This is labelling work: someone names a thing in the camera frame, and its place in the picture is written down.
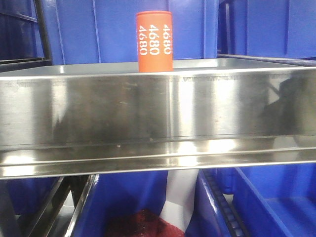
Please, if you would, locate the orange capacitor with white digits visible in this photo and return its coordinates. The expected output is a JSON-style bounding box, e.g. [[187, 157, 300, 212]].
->
[[136, 10, 173, 73]]

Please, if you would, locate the stainless steel shelf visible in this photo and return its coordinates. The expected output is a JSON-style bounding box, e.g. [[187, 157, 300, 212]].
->
[[0, 56, 316, 179]]

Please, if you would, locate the blue bin behind capacitor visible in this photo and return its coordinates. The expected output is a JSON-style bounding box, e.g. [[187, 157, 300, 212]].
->
[[41, 0, 219, 65]]

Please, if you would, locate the blue bin lower middle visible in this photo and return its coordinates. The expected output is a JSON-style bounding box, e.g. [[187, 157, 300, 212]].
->
[[71, 170, 186, 237]]

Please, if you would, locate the dark red item in bin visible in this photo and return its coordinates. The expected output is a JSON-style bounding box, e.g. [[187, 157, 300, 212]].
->
[[104, 209, 185, 237]]

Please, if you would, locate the blue bin lower right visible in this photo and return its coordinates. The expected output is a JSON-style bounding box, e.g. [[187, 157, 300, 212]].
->
[[185, 163, 316, 237]]

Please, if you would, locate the blue bin upper right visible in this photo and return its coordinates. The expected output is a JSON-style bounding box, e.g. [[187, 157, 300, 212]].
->
[[217, 0, 316, 59]]

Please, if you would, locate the blue bin upper left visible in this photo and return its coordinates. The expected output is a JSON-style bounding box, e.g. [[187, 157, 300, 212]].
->
[[0, 0, 44, 60]]

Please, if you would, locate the black shelf frame post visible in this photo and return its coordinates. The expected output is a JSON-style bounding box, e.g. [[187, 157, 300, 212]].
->
[[33, 0, 52, 65]]

